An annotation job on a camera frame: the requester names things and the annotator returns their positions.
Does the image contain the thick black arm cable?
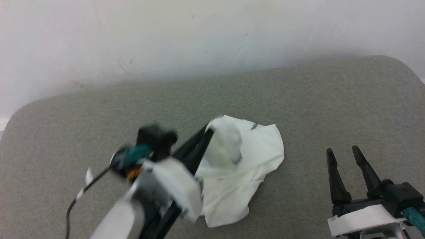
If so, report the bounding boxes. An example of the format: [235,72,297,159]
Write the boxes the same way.
[139,199,182,239]

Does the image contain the teal right camera connector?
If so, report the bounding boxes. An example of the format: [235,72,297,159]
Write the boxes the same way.
[403,207,425,235]

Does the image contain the teal left camera connector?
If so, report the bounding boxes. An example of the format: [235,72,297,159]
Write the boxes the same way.
[111,144,152,177]

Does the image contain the teal camera connector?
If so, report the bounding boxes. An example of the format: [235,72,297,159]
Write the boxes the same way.
[111,144,152,177]
[403,207,425,235]

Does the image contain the white garment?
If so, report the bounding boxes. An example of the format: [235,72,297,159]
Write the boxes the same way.
[195,115,285,228]

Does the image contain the thin black cable white tags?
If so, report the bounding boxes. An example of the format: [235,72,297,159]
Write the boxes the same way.
[66,166,114,239]

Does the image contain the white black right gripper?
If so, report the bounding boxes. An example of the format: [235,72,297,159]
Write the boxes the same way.
[326,145,409,239]

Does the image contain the grey fabric sofa cushion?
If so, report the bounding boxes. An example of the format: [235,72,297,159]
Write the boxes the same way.
[0,55,425,239]

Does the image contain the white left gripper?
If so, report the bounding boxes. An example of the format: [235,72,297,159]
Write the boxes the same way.
[132,125,215,223]

